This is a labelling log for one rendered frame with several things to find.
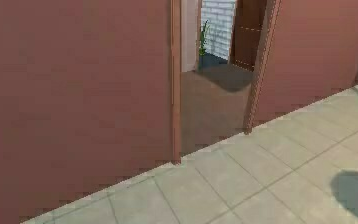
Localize green house plant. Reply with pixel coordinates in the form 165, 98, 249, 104
198, 19, 211, 70

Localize brown wooden room door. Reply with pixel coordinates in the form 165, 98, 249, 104
229, 0, 269, 73

